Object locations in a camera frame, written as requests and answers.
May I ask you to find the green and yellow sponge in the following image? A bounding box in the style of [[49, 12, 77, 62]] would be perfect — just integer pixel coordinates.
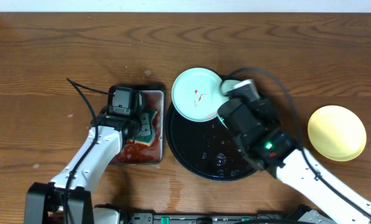
[[134, 109, 157, 146]]

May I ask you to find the light blue plate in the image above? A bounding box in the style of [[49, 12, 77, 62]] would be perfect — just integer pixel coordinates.
[[172, 68, 228, 122], [214, 80, 241, 127]]

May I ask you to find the yellow plate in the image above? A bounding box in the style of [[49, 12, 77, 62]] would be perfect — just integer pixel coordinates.
[[308, 105, 367, 162]]

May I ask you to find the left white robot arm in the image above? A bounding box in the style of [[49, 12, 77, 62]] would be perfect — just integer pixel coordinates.
[[24, 105, 156, 223]]

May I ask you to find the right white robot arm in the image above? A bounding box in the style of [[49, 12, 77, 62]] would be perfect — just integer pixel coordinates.
[[217, 97, 371, 223]]

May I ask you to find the rectangular tray with red water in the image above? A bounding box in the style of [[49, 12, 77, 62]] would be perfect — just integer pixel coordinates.
[[108, 84, 165, 165]]

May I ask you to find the round black serving tray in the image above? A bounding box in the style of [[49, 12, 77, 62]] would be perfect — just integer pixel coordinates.
[[166, 103, 256, 182]]

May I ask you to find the right black cable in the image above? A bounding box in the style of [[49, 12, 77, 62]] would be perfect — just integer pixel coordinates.
[[222, 67, 371, 224]]

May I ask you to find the black cable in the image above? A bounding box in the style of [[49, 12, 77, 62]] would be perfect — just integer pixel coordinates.
[[62, 77, 115, 224], [222, 67, 371, 224]]

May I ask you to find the left black cable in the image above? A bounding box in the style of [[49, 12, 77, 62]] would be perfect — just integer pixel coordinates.
[[62, 77, 115, 224]]

